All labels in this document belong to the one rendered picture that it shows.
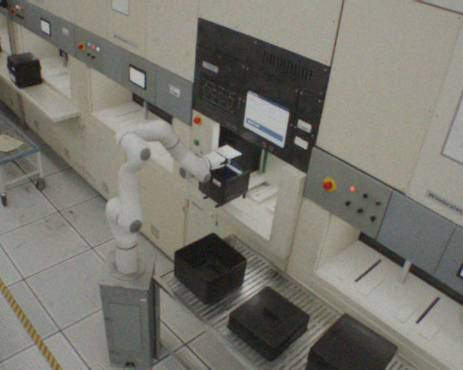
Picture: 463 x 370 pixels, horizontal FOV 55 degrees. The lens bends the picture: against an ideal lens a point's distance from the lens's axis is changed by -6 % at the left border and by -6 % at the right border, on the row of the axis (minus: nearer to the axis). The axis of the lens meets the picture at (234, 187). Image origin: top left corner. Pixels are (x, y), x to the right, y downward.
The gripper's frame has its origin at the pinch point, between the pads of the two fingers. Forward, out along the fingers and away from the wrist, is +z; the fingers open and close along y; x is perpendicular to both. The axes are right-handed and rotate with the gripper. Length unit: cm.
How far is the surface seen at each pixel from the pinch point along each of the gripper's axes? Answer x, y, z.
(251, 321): -39, 73, -47
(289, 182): 9.1, 48.2, -3.4
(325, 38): 82, 50, 2
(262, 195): -35.0, 7.5, 28.1
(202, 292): -41, 42, -51
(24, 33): -9, -317, 8
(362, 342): -24, 120, -29
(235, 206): -38.2, 2.9, 8.9
